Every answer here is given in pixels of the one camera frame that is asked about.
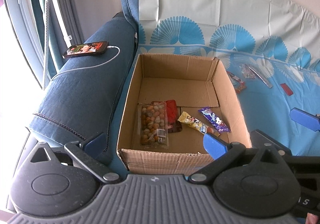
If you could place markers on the person's hand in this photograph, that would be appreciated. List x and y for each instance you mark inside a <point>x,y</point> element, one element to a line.
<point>312,219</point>

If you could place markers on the black smartphone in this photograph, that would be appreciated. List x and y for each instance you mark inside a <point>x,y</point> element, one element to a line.
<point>86,49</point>

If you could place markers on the dark red snack packet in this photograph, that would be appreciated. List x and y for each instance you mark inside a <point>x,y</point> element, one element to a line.
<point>173,125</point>

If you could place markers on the red Nescafe coffee stick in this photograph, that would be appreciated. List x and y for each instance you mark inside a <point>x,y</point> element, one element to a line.
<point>236,81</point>

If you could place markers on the white metal stand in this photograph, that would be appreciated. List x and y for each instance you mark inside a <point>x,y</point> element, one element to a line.
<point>66,37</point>

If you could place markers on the clear bag of candies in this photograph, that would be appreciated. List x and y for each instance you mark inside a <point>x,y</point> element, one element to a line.
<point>247,72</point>

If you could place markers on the silver foil stick packet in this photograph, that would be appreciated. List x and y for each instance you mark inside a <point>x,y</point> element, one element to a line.
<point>261,76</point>

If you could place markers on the clear bag of nuts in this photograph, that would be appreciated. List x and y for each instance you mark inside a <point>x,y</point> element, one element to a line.
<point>152,126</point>

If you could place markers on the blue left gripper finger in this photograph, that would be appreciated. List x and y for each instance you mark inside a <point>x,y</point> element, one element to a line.
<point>306,119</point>

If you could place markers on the small red packet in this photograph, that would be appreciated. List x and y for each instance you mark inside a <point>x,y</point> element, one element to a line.
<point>286,89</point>

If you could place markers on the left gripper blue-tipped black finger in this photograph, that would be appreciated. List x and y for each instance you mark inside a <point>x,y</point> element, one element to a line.
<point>223,155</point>
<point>85,155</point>

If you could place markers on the blue fabric sofa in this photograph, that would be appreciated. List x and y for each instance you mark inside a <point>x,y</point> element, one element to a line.
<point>88,95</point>

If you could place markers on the yellow white candy bar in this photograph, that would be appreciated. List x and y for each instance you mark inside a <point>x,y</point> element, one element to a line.
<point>196,124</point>

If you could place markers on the red white candy wrapper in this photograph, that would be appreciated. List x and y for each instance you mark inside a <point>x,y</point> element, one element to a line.
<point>240,87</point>

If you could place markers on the purple candy wrapper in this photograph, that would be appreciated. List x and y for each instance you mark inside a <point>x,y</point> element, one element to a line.
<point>215,120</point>

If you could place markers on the open cardboard box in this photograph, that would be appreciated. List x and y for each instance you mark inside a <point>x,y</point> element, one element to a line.
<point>194,82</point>

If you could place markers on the blue white patterned cover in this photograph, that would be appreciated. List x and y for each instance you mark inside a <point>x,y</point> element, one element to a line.
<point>278,37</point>

